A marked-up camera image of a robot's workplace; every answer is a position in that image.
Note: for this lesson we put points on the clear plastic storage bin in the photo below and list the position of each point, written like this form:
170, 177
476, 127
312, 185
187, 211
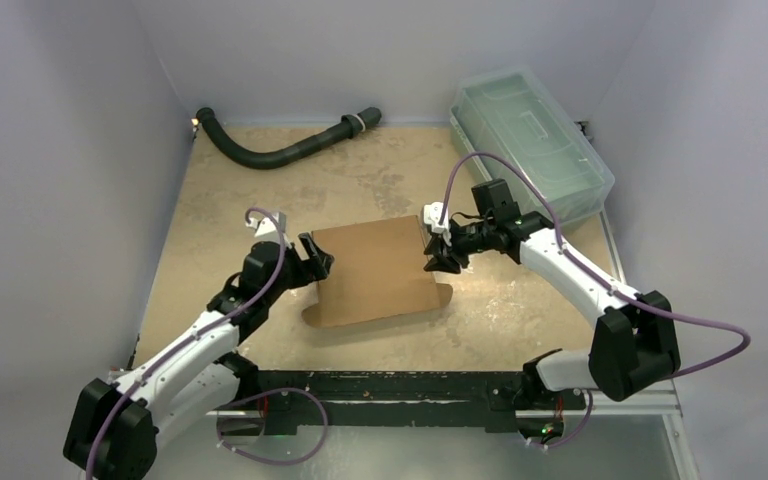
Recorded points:
511, 114

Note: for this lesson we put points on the brown cardboard box sheet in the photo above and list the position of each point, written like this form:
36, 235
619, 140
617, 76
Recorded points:
378, 273

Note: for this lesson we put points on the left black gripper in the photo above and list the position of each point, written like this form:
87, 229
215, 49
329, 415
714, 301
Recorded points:
312, 269

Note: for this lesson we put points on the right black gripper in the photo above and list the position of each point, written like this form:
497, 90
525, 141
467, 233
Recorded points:
460, 242

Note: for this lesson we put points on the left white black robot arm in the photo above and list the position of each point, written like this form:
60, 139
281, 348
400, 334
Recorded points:
118, 427

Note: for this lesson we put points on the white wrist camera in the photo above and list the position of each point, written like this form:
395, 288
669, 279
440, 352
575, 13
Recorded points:
269, 229
435, 219

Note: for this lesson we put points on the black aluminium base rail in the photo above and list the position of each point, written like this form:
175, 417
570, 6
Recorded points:
288, 399

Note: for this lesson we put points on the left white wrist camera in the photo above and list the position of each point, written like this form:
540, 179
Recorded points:
269, 229

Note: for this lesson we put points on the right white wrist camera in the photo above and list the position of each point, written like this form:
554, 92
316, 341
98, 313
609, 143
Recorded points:
435, 219

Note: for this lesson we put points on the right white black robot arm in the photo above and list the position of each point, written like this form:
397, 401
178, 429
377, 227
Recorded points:
634, 342

